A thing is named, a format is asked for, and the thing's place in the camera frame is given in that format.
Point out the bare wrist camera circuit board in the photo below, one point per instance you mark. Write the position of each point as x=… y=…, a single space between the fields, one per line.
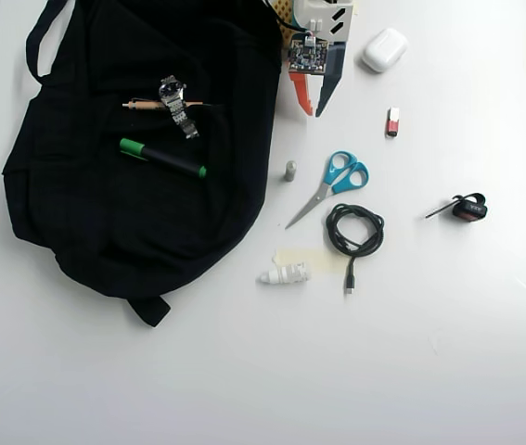
x=308 y=54

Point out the black marker with green cap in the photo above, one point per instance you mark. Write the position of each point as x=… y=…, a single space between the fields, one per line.
x=165 y=160

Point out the wide beige masking tape piece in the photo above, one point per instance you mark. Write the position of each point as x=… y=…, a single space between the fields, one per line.
x=324 y=261

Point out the tan wooden pen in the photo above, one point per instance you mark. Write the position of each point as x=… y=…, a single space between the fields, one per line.
x=144 y=105

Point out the black fabric bag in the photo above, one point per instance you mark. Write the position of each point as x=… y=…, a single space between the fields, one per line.
x=105 y=208

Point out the small grey cylinder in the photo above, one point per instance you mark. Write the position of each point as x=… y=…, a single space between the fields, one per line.
x=290 y=171

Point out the red and black usb stick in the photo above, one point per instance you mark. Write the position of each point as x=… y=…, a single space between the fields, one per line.
x=393 y=125

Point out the white dropper bottle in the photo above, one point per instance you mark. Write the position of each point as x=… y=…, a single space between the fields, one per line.
x=290 y=273

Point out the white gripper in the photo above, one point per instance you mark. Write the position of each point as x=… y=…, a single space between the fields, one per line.
x=332 y=78

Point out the silver metal wristwatch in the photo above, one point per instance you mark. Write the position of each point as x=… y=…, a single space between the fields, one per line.
x=172 y=95

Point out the white earbuds case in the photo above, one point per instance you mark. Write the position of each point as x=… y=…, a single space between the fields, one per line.
x=383 y=50

